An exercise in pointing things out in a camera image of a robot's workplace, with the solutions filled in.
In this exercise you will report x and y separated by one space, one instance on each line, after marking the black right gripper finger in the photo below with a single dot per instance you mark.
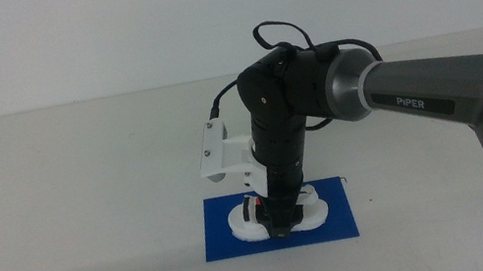
283 228

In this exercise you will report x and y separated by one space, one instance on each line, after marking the white sandal shoe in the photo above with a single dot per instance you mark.
242 225

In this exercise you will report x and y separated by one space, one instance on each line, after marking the black grey right Piper arm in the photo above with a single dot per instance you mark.
412 85

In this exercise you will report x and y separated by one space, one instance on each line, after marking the blue rectangular mat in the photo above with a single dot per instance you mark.
337 223

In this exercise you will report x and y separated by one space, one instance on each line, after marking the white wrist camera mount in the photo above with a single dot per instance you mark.
237 153

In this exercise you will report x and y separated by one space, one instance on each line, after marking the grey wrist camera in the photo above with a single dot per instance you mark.
222 132

